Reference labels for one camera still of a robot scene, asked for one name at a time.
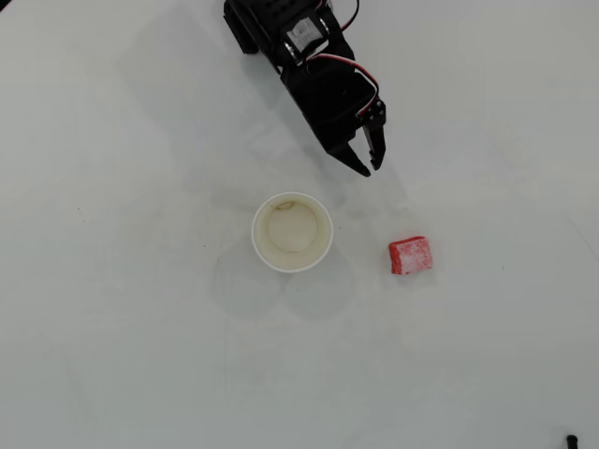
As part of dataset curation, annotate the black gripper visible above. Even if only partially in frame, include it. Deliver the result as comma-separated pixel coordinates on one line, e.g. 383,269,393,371
279,38,389,179

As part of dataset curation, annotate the tan ribbed paper cup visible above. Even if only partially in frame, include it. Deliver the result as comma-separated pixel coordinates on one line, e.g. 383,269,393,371
251,191,335,274

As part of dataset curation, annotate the red foam cube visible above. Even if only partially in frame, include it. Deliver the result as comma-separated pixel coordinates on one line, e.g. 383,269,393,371
387,235,435,277

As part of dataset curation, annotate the red white black servo cable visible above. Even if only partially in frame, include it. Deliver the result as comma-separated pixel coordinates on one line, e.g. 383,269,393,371
301,51,381,117
338,0,362,32

